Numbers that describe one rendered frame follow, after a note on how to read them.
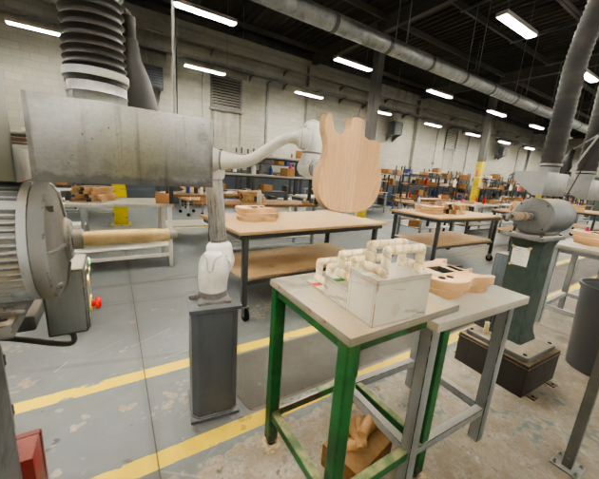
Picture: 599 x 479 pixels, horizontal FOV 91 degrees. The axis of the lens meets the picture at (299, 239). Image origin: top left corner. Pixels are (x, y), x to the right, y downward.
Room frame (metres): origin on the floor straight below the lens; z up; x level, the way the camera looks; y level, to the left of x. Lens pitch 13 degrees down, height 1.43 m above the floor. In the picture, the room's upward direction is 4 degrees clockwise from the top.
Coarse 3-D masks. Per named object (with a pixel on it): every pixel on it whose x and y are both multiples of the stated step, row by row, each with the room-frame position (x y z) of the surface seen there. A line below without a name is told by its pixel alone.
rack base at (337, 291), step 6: (330, 276) 1.16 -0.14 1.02; (336, 276) 1.16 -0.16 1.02; (324, 282) 1.18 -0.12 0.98; (330, 282) 1.14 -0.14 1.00; (336, 282) 1.11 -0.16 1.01; (342, 282) 1.09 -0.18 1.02; (348, 282) 1.09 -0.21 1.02; (324, 288) 1.17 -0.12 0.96; (330, 288) 1.14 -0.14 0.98; (336, 288) 1.10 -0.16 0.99; (342, 288) 1.07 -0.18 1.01; (324, 294) 1.17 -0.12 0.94; (330, 294) 1.13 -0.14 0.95; (336, 294) 1.10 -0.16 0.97; (342, 294) 1.06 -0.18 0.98; (336, 300) 1.10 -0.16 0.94; (342, 300) 1.06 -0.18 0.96; (342, 306) 1.06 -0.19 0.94
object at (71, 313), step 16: (80, 256) 0.90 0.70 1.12; (80, 272) 0.79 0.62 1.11; (80, 288) 0.79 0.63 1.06; (48, 304) 0.75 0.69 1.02; (64, 304) 0.77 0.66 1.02; (80, 304) 0.79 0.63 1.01; (48, 320) 0.75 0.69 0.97; (64, 320) 0.76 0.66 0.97; (80, 320) 0.78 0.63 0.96; (16, 336) 0.70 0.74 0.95; (48, 336) 0.75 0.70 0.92
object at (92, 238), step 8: (88, 232) 0.65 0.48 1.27; (96, 232) 0.66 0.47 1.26; (104, 232) 0.66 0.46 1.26; (112, 232) 0.67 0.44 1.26; (120, 232) 0.68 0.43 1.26; (128, 232) 0.69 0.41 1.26; (136, 232) 0.70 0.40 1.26; (144, 232) 0.70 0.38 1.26; (152, 232) 0.71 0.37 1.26; (160, 232) 0.72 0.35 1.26; (168, 232) 0.73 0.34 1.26; (88, 240) 0.64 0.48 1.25; (96, 240) 0.65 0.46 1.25; (104, 240) 0.66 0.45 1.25; (112, 240) 0.67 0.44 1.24; (120, 240) 0.67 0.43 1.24; (128, 240) 0.68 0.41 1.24; (136, 240) 0.69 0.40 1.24; (144, 240) 0.70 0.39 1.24; (152, 240) 0.71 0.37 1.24; (160, 240) 0.73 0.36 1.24
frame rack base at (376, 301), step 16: (352, 272) 1.03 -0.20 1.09; (400, 272) 1.03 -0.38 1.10; (352, 288) 1.02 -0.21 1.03; (368, 288) 0.95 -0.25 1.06; (384, 288) 0.93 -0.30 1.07; (400, 288) 0.97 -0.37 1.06; (416, 288) 1.01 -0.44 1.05; (352, 304) 1.01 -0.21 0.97; (368, 304) 0.94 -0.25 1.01; (384, 304) 0.93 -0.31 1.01; (400, 304) 0.97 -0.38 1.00; (416, 304) 1.02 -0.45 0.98; (368, 320) 0.93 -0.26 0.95; (384, 320) 0.94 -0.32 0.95; (400, 320) 0.98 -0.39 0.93
